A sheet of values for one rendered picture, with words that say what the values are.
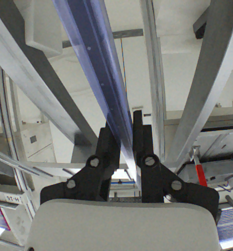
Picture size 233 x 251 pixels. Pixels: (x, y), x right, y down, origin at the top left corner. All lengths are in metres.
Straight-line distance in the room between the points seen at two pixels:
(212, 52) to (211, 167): 0.38
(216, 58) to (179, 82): 1.90
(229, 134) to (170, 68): 1.76
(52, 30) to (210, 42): 0.20
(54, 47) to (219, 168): 0.52
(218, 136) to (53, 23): 0.38
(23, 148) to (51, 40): 0.83
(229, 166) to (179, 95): 1.65
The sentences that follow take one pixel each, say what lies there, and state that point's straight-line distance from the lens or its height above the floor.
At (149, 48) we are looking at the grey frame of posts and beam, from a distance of 0.59.
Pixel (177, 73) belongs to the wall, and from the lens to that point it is 2.12.
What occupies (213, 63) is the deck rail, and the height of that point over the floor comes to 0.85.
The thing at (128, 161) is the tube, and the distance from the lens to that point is 0.16.
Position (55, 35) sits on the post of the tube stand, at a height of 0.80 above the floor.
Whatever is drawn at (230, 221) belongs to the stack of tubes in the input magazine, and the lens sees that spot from 0.89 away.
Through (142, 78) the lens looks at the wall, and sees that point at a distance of 2.03.
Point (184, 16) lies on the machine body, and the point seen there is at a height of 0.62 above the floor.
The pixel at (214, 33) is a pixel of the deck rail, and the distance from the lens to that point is 0.22.
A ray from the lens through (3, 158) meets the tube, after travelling 0.29.
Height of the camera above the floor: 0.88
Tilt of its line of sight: 11 degrees up
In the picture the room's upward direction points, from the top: 174 degrees clockwise
